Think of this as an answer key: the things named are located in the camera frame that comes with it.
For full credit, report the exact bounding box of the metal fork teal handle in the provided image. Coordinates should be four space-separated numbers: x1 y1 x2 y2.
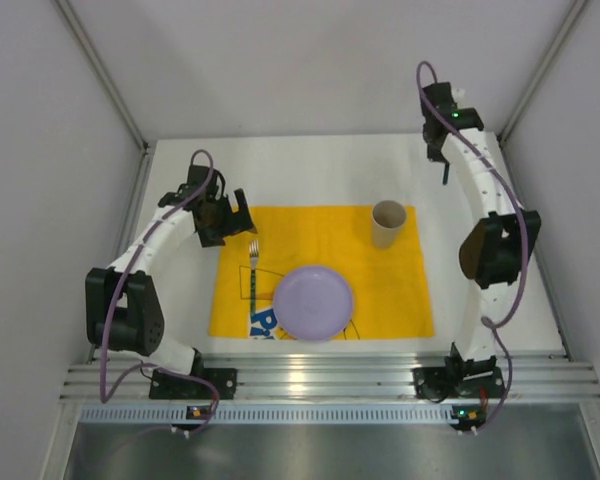
249 239 259 317

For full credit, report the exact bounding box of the beige paper cup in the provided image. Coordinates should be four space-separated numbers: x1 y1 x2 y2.
371 200 407 249

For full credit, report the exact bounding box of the purple plastic plate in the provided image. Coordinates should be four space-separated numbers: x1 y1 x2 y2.
272 265 355 342

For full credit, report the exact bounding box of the yellow pikachu cloth placemat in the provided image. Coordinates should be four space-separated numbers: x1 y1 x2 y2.
208 205 434 341

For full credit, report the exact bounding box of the metal spoon teal handle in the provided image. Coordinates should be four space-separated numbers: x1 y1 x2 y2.
442 163 450 186

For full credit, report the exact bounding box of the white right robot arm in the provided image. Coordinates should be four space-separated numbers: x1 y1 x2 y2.
417 81 541 401

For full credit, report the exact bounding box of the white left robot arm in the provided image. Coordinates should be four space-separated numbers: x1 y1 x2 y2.
85 165 256 376

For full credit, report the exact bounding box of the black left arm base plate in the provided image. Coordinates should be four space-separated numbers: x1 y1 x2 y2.
149 368 238 400

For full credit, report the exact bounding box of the aluminium mounting rail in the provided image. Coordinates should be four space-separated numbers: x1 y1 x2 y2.
59 319 600 404

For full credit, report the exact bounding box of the slotted grey cable duct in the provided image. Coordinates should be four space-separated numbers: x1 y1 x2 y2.
80 403 481 425

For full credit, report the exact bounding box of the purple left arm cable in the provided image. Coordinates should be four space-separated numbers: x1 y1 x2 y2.
99 149 221 436

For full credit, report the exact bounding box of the right aluminium frame post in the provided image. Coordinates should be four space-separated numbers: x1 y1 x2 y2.
497 0 591 147

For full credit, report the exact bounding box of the aluminium frame post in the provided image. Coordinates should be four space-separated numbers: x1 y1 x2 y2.
497 0 591 147
51 0 148 152

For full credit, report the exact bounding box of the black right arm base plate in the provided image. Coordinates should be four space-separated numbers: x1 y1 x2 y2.
412 367 505 403

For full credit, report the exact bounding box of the left aluminium frame post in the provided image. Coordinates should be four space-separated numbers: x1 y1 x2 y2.
51 0 148 152

